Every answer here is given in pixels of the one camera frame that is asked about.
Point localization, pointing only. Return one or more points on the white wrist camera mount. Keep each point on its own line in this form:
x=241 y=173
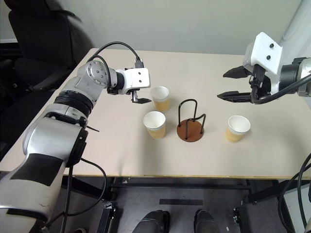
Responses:
x=263 y=51
x=137 y=77

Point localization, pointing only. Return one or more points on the tan ribbed paper cup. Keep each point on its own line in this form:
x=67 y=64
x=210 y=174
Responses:
x=160 y=100
x=234 y=134
x=155 y=128

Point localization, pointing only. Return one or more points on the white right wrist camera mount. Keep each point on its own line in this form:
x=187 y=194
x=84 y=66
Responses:
x=263 y=51

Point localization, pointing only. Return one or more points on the black metal table frame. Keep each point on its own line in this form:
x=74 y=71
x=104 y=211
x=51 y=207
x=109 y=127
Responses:
x=182 y=185

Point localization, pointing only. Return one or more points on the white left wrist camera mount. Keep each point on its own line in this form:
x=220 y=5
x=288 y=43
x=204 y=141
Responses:
x=137 y=77

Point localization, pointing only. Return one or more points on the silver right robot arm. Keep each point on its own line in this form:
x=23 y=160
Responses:
x=303 y=69

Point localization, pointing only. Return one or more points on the dark rounded shape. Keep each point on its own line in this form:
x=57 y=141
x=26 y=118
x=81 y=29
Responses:
x=153 y=222
x=206 y=222

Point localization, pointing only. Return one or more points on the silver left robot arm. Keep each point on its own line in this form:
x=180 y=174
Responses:
x=48 y=136

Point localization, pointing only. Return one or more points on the black stand foot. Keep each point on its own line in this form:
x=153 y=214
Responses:
x=108 y=218
x=237 y=219

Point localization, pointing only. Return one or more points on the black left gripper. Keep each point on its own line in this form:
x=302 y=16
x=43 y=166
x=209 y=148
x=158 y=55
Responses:
x=134 y=94

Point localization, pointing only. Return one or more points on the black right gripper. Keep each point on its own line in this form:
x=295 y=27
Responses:
x=264 y=85

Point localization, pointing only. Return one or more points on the black office chair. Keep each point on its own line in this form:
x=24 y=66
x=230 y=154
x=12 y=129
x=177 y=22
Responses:
x=48 y=31

